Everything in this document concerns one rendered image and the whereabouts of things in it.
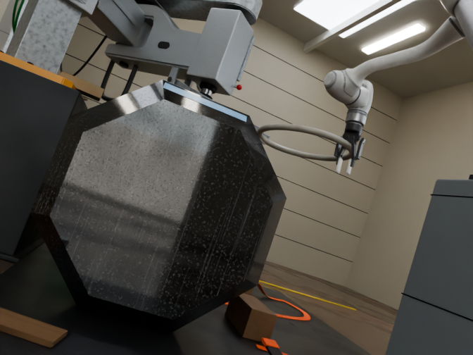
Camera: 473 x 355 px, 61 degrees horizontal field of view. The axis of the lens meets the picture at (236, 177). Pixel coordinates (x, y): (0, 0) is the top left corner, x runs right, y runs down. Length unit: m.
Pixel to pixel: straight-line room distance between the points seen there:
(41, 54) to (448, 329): 1.93
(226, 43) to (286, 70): 5.39
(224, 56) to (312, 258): 6.00
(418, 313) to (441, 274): 0.14
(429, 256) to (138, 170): 0.96
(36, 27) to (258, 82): 5.57
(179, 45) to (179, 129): 1.16
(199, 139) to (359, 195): 7.05
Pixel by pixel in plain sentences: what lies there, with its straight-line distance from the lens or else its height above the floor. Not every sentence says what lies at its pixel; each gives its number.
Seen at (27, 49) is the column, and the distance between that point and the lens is 2.12.
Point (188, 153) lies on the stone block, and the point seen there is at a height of 0.60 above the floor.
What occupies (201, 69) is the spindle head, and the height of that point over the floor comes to 1.16.
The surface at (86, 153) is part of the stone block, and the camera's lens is 1.34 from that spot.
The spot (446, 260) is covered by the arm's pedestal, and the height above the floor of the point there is 0.54.
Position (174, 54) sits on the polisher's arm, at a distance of 2.44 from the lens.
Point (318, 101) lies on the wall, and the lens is 7.85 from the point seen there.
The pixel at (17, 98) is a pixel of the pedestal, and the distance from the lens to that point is 1.88.
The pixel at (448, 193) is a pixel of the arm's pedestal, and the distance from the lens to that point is 1.45.
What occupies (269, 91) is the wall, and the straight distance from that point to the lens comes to 7.40.
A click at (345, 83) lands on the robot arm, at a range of 1.82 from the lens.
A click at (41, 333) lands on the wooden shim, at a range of 1.14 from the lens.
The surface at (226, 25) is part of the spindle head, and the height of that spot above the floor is 1.44.
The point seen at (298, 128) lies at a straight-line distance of 1.79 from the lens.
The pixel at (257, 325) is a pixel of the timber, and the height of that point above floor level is 0.07.
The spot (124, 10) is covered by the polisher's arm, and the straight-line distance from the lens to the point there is 2.55.
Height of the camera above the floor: 0.43
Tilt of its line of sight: 6 degrees up
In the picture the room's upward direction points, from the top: 19 degrees clockwise
